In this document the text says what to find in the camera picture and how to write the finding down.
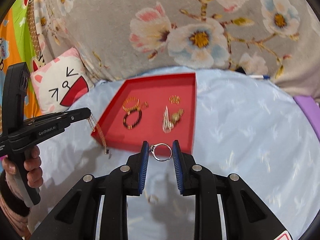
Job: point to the gold bangle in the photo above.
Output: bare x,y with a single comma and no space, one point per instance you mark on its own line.
124,106

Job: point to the cat face pillow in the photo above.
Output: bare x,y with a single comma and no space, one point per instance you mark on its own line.
62,80

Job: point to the person's left forearm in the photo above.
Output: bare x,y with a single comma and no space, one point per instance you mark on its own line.
10,200

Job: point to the light blue palm-print sheet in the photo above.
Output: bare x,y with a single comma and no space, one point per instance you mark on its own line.
237,130

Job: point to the purple flat box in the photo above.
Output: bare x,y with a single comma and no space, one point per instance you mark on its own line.
308,110

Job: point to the gold wristwatch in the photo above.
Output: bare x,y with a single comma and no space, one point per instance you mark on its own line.
176,116

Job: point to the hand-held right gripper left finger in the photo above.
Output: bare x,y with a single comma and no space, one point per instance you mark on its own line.
143,170

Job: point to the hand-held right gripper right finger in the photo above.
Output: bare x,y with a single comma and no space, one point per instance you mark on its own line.
177,170

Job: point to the person's left hand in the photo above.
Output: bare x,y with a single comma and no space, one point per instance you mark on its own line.
33,160

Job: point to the red cardboard box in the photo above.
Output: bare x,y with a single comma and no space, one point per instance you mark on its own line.
155,100

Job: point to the colourful cartoon mat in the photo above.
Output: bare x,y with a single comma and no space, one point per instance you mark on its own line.
15,42

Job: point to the grey floral blanket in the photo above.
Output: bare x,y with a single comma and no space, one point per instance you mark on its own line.
112,30

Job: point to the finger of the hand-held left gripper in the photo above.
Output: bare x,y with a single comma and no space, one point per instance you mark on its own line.
75,116

